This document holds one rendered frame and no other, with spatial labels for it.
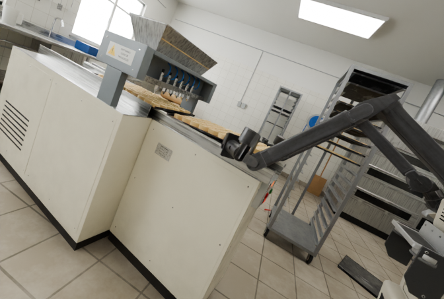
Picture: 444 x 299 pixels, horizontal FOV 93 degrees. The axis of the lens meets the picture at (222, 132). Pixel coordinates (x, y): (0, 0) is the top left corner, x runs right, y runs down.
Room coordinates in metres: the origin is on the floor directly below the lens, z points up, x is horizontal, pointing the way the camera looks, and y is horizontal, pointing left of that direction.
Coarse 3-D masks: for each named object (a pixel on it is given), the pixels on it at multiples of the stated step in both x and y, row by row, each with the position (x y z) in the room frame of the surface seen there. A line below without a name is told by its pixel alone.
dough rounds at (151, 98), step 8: (128, 88) 1.27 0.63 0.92; (136, 88) 1.43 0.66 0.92; (144, 88) 1.64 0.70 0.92; (136, 96) 1.22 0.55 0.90; (144, 96) 1.23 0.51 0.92; (152, 96) 1.41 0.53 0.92; (160, 96) 1.58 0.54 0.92; (152, 104) 1.15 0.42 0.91; (160, 104) 1.21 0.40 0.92; (168, 104) 1.36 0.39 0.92; (184, 112) 1.39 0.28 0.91
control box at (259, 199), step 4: (276, 176) 1.08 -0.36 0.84; (272, 180) 0.97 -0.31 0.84; (264, 184) 0.91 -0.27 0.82; (268, 184) 0.91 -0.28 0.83; (260, 188) 0.92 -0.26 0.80; (264, 188) 0.91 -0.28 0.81; (260, 192) 0.91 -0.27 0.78; (264, 192) 0.91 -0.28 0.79; (268, 192) 1.03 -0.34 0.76; (256, 196) 0.92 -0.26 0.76; (260, 196) 0.91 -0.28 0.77; (264, 196) 0.95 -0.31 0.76; (256, 200) 0.91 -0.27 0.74; (260, 200) 0.91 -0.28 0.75; (264, 200) 1.01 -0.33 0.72; (252, 204) 0.92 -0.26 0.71; (256, 204) 0.91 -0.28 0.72; (260, 204) 0.95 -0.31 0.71; (256, 208) 0.91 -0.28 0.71
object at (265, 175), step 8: (152, 112) 1.17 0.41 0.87; (160, 112) 1.14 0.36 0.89; (160, 120) 1.14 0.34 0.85; (168, 120) 1.12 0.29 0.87; (176, 120) 1.10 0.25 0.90; (176, 128) 1.09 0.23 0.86; (184, 128) 1.07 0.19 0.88; (192, 128) 1.05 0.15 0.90; (184, 136) 1.06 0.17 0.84; (192, 136) 1.04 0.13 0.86; (200, 136) 1.03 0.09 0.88; (208, 136) 1.02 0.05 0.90; (200, 144) 1.02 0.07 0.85; (208, 144) 1.00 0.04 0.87; (216, 144) 0.99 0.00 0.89; (216, 152) 0.98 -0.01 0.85; (232, 160) 0.95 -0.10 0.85; (240, 168) 0.92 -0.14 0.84; (264, 168) 0.89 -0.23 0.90; (256, 176) 0.89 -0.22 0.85; (264, 176) 0.88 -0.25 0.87; (272, 176) 0.89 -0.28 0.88
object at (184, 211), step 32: (160, 128) 1.12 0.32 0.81; (160, 160) 1.08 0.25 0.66; (192, 160) 1.01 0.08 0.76; (224, 160) 0.95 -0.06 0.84; (128, 192) 1.13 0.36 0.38; (160, 192) 1.05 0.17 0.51; (192, 192) 0.98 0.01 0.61; (224, 192) 0.92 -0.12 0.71; (256, 192) 0.90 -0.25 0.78; (128, 224) 1.10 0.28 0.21; (160, 224) 1.02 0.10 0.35; (192, 224) 0.95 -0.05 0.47; (224, 224) 0.90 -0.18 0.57; (128, 256) 1.10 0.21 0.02; (160, 256) 0.99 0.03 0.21; (192, 256) 0.93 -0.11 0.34; (224, 256) 0.89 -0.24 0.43; (160, 288) 0.99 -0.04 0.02; (192, 288) 0.90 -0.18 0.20
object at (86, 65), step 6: (84, 66) 1.93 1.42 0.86; (90, 66) 1.89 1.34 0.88; (96, 72) 1.85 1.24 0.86; (102, 72) 1.82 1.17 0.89; (180, 114) 1.44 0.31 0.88; (216, 138) 1.31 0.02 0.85; (276, 162) 1.15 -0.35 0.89; (270, 168) 1.16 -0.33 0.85; (276, 168) 1.15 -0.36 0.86; (282, 168) 1.14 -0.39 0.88
